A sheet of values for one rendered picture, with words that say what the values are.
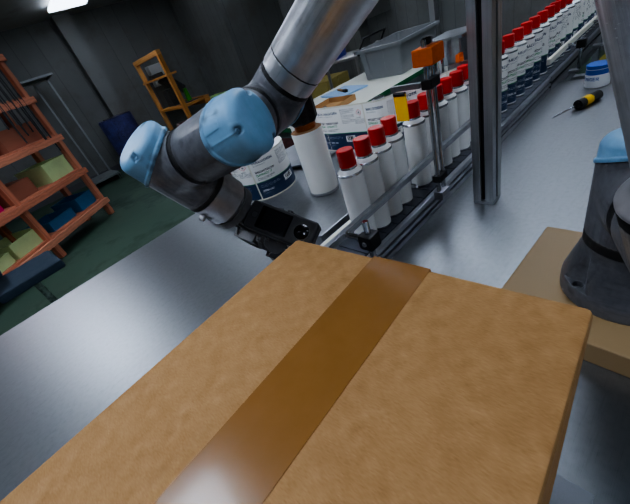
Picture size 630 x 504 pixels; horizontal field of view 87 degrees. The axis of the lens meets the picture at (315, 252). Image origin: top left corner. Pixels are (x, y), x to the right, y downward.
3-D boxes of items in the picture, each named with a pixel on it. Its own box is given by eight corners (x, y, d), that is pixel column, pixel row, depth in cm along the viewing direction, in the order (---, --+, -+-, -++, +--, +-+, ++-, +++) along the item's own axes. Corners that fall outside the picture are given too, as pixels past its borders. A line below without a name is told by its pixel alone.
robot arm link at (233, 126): (265, 67, 39) (207, 108, 45) (212, 92, 31) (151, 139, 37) (299, 128, 42) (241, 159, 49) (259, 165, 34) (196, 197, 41)
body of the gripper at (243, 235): (274, 214, 64) (225, 180, 55) (303, 221, 58) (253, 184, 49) (256, 250, 63) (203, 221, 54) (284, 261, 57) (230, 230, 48)
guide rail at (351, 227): (474, 119, 91) (474, 114, 90) (479, 119, 90) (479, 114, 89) (89, 462, 41) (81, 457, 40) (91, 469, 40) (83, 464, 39)
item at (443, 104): (438, 160, 93) (430, 83, 82) (456, 160, 90) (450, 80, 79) (429, 168, 91) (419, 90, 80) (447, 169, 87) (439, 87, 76)
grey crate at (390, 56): (400, 60, 294) (396, 31, 282) (443, 50, 266) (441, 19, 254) (360, 83, 265) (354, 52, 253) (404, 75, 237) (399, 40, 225)
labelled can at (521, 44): (510, 94, 118) (512, 27, 107) (527, 92, 114) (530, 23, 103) (504, 99, 116) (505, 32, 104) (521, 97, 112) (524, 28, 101)
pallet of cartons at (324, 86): (356, 90, 653) (351, 69, 633) (329, 104, 619) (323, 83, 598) (318, 95, 735) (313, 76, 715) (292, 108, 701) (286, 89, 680)
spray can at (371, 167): (375, 217, 79) (355, 133, 68) (395, 218, 76) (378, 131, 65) (365, 229, 76) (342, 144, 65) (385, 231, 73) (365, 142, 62)
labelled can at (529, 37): (518, 86, 122) (520, 22, 110) (534, 85, 118) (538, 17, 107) (513, 91, 119) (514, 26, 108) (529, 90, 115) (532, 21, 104)
